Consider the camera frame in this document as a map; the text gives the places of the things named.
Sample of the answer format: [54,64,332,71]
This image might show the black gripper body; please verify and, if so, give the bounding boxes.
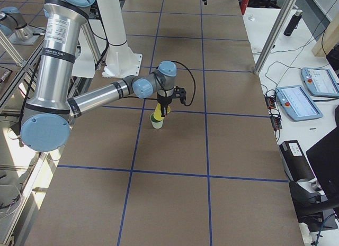
[157,88,174,105]

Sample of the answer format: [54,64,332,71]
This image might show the yellow cup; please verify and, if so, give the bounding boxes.
[153,103,165,122]

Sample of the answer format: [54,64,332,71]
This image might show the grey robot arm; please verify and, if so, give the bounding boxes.
[20,0,177,152]

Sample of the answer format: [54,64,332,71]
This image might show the light green cup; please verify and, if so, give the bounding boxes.
[150,113,163,129]

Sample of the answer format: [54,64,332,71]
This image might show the red fire extinguisher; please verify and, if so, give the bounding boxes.
[240,0,249,15]

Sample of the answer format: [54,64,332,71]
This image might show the teach pendant near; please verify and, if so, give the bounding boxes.
[275,85,323,121]

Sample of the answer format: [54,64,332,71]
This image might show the teach pendant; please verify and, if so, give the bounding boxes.
[301,68,338,98]
[275,85,323,121]

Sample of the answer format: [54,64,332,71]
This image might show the black box with label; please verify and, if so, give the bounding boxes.
[279,140,315,183]

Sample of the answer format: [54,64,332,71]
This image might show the black water bottle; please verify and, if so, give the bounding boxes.
[283,10,303,37]

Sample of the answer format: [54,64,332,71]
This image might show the teach pendant far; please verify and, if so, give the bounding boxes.
[301,68,338,98]

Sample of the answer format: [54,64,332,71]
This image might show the black monitor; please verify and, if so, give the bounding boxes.
[306,127,338,199]

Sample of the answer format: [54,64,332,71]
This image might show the wooden board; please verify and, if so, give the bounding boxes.
[312,14,338,57]

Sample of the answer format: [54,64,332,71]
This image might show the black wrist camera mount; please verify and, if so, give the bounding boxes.
[173,86,186,105]

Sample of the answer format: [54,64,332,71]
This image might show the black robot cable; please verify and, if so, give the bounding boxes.
[172,60,197,107]

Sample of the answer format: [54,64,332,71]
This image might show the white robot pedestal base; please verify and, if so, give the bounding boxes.
[72,0,142,78]

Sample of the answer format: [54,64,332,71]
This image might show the aluminium frame post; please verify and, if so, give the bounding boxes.
[253,0,296,75]

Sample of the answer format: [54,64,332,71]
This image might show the aluminium frame rail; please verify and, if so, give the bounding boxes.
[1,25,45,107]

